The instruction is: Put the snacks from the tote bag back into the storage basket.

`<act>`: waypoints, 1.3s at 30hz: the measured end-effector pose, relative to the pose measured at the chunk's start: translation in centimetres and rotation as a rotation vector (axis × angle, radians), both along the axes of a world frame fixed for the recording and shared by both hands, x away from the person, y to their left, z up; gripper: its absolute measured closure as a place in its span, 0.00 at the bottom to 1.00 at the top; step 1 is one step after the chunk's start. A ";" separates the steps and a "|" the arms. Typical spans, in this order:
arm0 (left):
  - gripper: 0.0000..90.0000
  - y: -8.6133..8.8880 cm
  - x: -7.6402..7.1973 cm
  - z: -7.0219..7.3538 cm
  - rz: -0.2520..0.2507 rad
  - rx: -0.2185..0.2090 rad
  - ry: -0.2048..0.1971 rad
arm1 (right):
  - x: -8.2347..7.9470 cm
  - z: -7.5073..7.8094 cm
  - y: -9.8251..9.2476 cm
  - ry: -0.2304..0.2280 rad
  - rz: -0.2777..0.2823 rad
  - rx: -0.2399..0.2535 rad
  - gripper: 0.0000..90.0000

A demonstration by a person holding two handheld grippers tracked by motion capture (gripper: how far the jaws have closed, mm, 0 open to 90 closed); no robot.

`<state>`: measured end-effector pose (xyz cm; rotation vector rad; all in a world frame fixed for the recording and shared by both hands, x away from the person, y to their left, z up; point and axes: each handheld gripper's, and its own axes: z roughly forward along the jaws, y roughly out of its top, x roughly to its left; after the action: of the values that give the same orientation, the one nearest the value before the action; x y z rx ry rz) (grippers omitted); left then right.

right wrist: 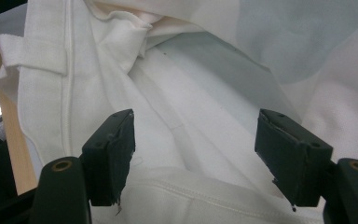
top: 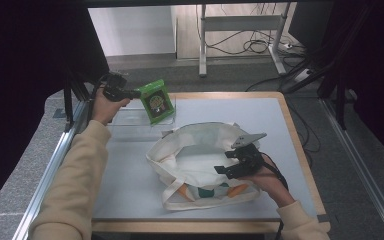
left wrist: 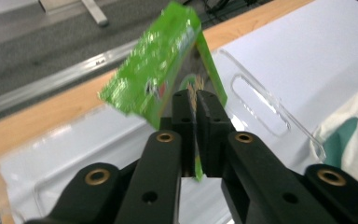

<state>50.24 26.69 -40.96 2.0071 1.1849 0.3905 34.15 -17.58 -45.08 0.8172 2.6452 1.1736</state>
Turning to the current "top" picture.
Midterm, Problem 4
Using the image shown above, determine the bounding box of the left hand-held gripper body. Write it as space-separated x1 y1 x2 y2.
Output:
102 73 130 103

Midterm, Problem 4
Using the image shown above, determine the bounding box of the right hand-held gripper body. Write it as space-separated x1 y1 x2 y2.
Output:
230 132 268 178

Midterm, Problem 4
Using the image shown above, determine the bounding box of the green snack packet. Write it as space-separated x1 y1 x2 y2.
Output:
137 79 176 126

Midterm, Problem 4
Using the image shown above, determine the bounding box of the clear plastic box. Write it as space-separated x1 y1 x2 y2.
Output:
106 96 178 143

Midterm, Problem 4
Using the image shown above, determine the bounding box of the white canvas tote bag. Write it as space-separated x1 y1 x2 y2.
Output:
145 121 263 212

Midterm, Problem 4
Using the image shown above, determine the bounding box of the person's left hand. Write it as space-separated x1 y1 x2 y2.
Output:
90 94 132 128

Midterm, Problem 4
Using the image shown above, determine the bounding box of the person's right hand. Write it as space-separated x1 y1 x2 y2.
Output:
237 155 297 209

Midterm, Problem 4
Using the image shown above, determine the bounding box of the black metal stand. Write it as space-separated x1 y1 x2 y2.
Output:
62 64 96 125
281 6 356 131

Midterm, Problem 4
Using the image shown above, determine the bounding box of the dark curtain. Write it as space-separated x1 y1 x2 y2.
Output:
326 0 384 169
0 0 115 218

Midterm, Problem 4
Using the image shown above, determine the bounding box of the white power strip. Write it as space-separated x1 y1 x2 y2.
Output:
293 67 313 83

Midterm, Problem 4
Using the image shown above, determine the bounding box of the left hand-held gripper cable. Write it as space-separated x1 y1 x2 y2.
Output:
85 73 114 116

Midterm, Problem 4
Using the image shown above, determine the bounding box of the hand-held gripper cable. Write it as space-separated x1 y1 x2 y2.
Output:
261 152 290 240
85 73 114 116

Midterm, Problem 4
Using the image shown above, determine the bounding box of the right hand-held gripper cable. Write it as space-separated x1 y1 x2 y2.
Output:
261 152 290 240

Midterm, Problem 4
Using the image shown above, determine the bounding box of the black cable beside table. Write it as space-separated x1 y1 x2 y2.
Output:
284 96 322 168

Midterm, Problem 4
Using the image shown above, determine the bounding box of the tangle of black floor cables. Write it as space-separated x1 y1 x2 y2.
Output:
206 29 307 57

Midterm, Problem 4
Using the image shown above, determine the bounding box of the aluminium rail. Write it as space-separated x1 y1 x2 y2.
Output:
11 99 88 240
319 98 384 240

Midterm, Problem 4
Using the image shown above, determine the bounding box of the white metal desk frame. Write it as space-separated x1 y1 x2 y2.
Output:
198 3 289 78

